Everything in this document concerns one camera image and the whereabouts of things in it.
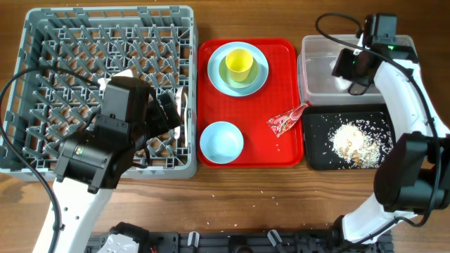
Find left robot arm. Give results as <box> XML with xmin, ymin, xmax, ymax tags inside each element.
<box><xmin>34</xmin><ymin>76</ymin><xmax>181</xmax><ymax>252</ymax></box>

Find black waste tray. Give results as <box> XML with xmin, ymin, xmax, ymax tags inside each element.
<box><xmin>302</xmin><ymin>104</ymin><xmax>395</xmax><ymax>171</ymax></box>

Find red snack wrapper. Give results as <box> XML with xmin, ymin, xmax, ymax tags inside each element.
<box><xmin>266</xmin><ymin>101</ymin><xmax>311</xmax><ymax>137</ymax></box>

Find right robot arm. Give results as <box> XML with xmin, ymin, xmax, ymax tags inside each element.
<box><xmin>332</xmin><ymin>13</ymin><xmax>449</xmax><ymax>246</ymax></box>

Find clear plastic waste bin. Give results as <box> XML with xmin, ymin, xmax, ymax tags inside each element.
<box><xmin>297</xmin><ymin>35</ymin><xmax>415</xmax><ymax>105</ymax></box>

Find white napkin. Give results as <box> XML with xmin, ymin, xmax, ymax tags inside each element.
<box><xmin>330</xmin><ymin>59</ymin><xmax>352</xmax><ymax>91</ymax></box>

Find yellow plastic cup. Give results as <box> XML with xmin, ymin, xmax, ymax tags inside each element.
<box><xmin>226</xmin><ymin>48</ymin><xmax>254</xmax><ymax>82</ymax></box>

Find white plastic fork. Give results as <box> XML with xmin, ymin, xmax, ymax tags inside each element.
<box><xmin>174</xmin><ymin>86</ymin><xmax>184</xmax><ymax>139</ymax></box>

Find light blue bowl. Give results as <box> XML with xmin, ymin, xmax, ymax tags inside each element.
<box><xmin>200</xmin><ymin>121</ymin><xmax>244</xmax><ymax>164</ymax></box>

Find light blue plate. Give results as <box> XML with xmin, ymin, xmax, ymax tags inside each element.
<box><xmin>207</xmin><ymin>41</ymin><xmax>269</xmax><ymax>97</ymax></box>

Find white plastic spoon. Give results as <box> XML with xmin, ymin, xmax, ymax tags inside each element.
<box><xmin>182</xmin><ymin>92</ymin><xmax>188</xmax><ymax>148</ymax></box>

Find rice food scraps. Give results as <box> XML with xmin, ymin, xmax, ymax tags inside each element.
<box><xmin>322</xmin><ymin>119</ymin><xmax>393</xmax><ymax>169</ymax></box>

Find light green small bowl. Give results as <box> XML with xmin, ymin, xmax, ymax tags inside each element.
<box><xmin>219</xmin><ymin>58</ymin><xmax>259</xmax><ymax>89</ymax></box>

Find red plastic serving tray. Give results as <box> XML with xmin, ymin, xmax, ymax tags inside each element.
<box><xmin>196</xmin><ymin>38</ymin><xmax>304</xmax><ymax>168</ymax></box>

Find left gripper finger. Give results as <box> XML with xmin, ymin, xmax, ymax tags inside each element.
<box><xmin>146</xmin><ymin>101</ymin><xmax>171</xmax><ymax>138</ymax></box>
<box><xmin>160</xmin><ymin>93</ymin><xmax>181</xmax><ymax>129</ymax></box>

